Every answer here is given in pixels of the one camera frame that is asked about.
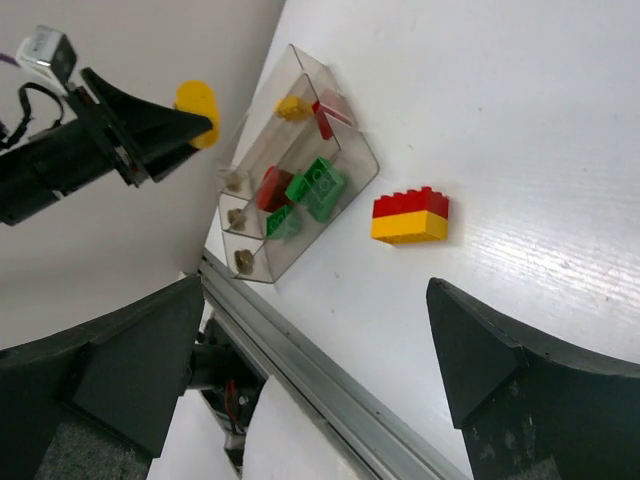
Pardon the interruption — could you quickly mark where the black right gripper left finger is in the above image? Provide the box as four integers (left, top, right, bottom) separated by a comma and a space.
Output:
1, 276, 204, 479

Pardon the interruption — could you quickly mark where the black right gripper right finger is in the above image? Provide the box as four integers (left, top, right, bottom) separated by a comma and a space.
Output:
426, 278, 639, 479

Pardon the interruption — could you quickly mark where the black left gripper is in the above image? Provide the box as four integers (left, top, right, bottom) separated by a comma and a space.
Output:
1, 68, 211, 226

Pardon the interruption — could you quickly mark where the yellow oval lego brick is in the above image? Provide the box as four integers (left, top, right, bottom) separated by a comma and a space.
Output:
173, 80, 220, 150

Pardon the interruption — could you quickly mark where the red curved lego brick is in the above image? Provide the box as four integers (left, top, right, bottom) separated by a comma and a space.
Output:
255, 166, 294, 213

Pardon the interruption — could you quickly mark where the green sloped lego brick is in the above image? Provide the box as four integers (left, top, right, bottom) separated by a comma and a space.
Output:
266, 205, 302, 239

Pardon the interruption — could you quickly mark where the yellow black striped lego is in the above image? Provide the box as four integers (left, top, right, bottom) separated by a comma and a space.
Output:
274, 95, 313, 122

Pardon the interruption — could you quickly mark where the red oval lego brick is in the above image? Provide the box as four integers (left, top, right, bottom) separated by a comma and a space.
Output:
312, 89, 353, 140

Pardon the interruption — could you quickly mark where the green curved lego brick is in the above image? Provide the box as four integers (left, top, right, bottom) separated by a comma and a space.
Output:
302, 157, 347, 223

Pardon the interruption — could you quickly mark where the yellow rectangular lego brick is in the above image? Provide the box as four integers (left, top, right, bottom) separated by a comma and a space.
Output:
371, 210, 448, 245

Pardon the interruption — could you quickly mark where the red rectangular lego brick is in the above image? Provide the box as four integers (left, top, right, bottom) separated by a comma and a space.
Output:
372, 187, 449, 219

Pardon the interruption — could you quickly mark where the green square lego brick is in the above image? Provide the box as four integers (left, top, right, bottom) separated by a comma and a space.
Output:
285, 174, 311, 205

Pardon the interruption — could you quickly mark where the clear bin far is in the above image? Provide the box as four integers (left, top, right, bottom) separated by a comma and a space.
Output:
216, 44, 337, 199

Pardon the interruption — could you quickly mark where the clear bin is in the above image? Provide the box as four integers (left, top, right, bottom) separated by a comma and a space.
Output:
221, 126, 379, 284
216, 44, 337, 199
219, 72, 364, 236

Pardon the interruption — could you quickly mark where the clear bin near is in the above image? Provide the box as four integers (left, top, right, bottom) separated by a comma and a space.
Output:
221, 126, 379, 284

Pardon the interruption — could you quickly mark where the clear bin middle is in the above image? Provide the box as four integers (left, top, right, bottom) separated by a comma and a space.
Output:
219, 72, 364, 236

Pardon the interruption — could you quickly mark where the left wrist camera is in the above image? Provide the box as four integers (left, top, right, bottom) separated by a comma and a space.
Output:
15, 25, 77, 85

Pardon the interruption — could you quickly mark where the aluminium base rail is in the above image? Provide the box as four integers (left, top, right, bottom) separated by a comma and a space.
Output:
198, 250, 465, 479

